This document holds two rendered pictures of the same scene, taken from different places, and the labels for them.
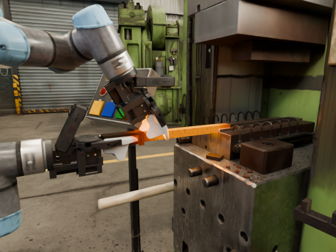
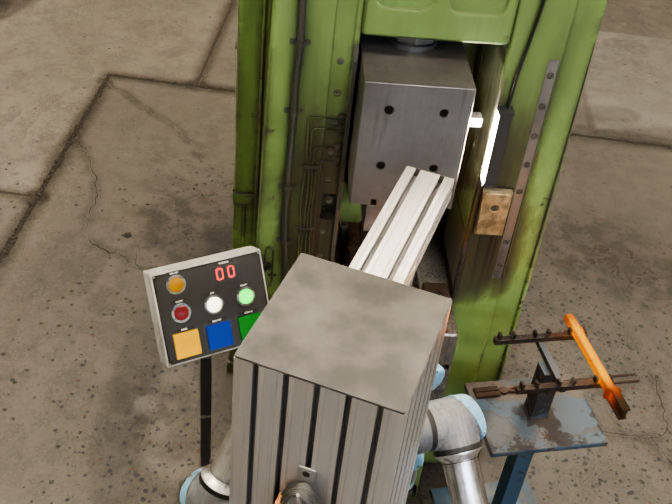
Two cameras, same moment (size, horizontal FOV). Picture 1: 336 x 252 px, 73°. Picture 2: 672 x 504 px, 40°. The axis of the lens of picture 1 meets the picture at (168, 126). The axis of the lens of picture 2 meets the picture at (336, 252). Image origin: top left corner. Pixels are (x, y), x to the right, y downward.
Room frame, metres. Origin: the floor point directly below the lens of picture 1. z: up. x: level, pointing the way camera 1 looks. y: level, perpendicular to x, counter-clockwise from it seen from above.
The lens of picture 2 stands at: (0.06, 1.95, 2.94)
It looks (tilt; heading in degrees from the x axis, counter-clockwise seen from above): 39 degrees down; 292
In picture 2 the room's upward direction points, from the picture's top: 7 degrees clockwise
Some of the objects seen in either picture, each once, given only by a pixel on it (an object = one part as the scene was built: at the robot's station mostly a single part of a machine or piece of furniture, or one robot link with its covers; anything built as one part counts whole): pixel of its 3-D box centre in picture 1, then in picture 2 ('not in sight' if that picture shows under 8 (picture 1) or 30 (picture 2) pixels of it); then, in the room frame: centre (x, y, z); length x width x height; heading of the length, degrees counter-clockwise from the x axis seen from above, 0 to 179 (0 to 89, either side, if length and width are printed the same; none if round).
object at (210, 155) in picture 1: (214, 156); not in sight; (0.66, -0.14, 0.92); 0.04 x 0.03 x 0.01; 56
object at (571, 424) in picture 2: not in sight; (534, 413); (0.19, -0.25, 0.67); 0.40 x 0.30 x 0.02; 37
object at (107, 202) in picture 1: (145, 193); not in sight; (0.99, 0.11, 0.62); 0.44 x 0.05 x 0.05; 118
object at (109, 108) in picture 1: (110, 109); (219, 335); (1.08, 0.28, 1.01); 0.07 x 0.05 x 0.07; 53
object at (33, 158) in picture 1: (35, 156); not in sight; (0.47, 0.29, 0.99); 0.08 x 0.05 x 0.08; 28
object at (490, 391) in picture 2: not in sight; (558, 385); (0.15, -0.40, 0.68); 0.60 x 0.04 x 0.01; 38
